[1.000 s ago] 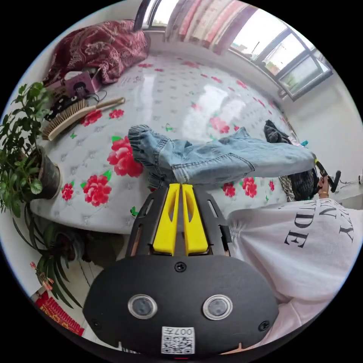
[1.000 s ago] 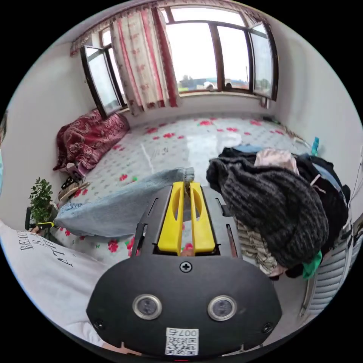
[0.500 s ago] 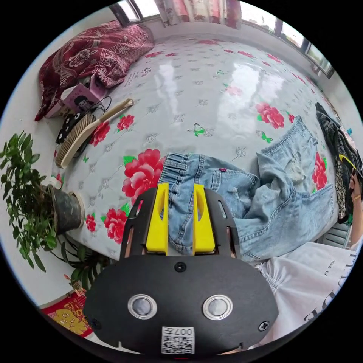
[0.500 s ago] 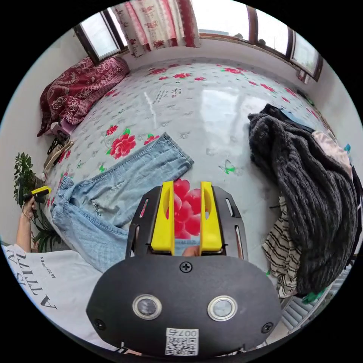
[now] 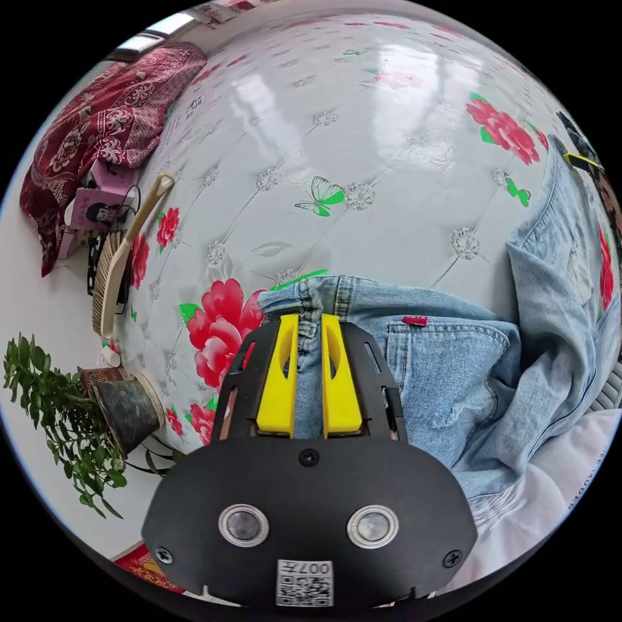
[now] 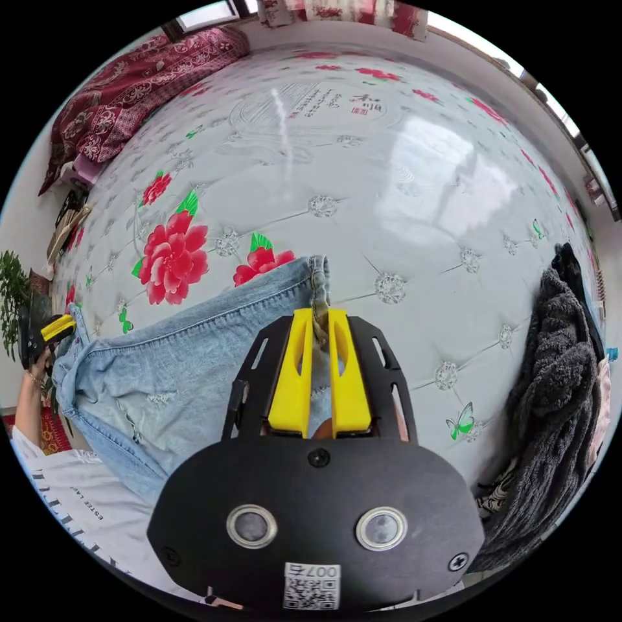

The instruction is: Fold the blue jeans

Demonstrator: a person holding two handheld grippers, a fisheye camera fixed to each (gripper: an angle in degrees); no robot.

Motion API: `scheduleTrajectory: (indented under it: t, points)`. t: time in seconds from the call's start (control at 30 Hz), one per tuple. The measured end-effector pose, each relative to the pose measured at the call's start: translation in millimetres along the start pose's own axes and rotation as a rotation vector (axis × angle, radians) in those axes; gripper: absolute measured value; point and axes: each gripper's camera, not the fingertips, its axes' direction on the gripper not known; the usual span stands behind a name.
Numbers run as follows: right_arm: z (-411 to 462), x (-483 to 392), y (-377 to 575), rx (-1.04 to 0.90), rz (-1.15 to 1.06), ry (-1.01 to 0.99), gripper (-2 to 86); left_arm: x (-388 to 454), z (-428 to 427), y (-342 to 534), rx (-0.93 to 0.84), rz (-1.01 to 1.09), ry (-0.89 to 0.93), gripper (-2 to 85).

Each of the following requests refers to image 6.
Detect person's left forearm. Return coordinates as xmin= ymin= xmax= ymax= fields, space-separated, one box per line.
xmin=13 ymin=373 xmax=49 ymax=441

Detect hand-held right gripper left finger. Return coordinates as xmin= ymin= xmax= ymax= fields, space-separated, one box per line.
xmin=266 ymin=308 xmax=315 ymax=434

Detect window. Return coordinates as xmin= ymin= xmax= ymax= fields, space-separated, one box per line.
xmin=162 ymin=8 xmax=235 ymax=43

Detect red patterned rug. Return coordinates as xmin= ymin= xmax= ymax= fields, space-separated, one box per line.
xmin=1 ymin=407 xmax=75 ymax=457

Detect pile of clothes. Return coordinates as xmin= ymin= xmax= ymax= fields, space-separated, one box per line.
xmin=465 ymin=242 xmax=614 ymax=575

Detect person's left hand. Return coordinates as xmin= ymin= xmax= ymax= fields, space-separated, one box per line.
xmin=27 ymin=347 xmax=53 ymax=387

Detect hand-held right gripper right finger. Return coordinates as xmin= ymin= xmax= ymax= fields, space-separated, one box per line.
xmin=328 ymin=308 xmax=373 ymax=434

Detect green potted plant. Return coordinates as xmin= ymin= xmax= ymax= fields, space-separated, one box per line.
xmin=0 ymin=249 xmax=34 ymax=363

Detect light blue jeans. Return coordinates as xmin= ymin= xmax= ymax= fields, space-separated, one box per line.
xmin=50 ymin=254 xmax=332 ymax=507

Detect person's body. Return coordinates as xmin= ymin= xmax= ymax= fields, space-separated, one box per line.
xmin=8 ymin=425 xmax=205 ymax=601

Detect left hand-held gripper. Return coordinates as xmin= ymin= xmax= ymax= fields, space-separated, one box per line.
xmin=18 ymin=314 xmax=78 ymax=374

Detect red patterned quilt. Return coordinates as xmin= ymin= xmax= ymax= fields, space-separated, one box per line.
xmin=38 ymin=26 xmax=251 ymax=197

